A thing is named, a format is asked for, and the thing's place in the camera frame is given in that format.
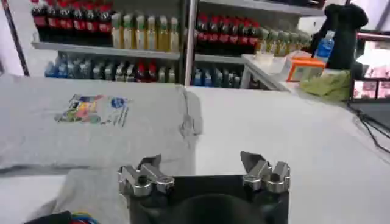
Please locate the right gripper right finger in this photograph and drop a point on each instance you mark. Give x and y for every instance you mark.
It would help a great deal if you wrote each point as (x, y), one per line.
(265, 176)

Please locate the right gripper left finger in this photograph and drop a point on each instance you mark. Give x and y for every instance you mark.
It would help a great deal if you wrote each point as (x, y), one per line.
(143, 179)

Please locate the grey printed t-shirt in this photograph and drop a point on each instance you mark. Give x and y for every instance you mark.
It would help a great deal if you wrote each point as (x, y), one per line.
(91, 146)

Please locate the white side table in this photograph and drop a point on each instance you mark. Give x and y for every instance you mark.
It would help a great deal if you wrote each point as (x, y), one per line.
(265, 71)

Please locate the green cloth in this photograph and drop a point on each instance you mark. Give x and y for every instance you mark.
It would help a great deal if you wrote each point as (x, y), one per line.
(327, 85)

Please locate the orange tissue box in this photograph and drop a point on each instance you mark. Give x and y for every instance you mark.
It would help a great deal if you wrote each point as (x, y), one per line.
(304, 69)

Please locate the dark laptop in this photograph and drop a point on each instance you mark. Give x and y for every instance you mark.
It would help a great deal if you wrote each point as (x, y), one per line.
(373, 88)

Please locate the blue water bottle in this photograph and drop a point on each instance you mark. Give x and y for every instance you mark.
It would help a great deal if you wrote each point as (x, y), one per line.
(324, 47)

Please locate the shelf rack with bottles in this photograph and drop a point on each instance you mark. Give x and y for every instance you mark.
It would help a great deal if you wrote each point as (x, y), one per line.
(122, 33)
(225, 36)

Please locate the black bag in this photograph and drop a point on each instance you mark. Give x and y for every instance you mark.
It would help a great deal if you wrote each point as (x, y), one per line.
(344, 36)

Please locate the dark wall post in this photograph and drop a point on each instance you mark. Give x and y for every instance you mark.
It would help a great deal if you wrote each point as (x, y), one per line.
(15, 39)

